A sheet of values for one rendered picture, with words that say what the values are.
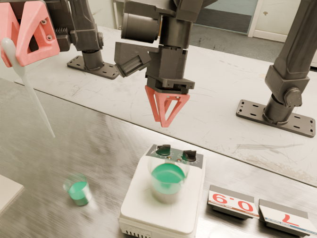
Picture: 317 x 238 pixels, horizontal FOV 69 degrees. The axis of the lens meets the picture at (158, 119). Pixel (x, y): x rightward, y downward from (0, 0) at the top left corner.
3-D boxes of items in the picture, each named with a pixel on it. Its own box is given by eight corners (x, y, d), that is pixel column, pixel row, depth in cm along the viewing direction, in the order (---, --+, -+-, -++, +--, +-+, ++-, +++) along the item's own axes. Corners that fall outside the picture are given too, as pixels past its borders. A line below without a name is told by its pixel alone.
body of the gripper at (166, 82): (162, 89, 40) (169, 45, 38) (143, 80, 49) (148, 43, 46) (194, 92, 42) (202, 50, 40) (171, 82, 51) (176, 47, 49)
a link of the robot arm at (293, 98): (289, 91, 50) (313, 89, 51) (271, 68, 57) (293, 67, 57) (279, 112, 55) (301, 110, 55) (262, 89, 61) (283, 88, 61)
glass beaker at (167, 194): (141, 186, 40) (138, 158, 34) (171, 168, 43) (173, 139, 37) (164, 220, 36) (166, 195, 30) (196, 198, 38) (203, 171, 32)
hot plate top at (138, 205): (141, 156, 45) (141, 153, 44) (203, 170, 43) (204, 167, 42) (118, 216, 37) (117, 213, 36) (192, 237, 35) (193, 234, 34)
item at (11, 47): (20, 78, 26) (1, 41, 23) (23, 72, 27) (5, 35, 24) (27, 78, 26) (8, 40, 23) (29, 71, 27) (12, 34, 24)
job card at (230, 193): (210, 185, 49) (213, 174, 46) (254, 197, 47) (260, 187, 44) (205, 212, 45) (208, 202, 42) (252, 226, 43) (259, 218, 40)
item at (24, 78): (51, 134, 35) (2, 37, 24) (57, 133, 35) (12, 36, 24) (50, 140, 34) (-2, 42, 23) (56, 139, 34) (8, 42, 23)
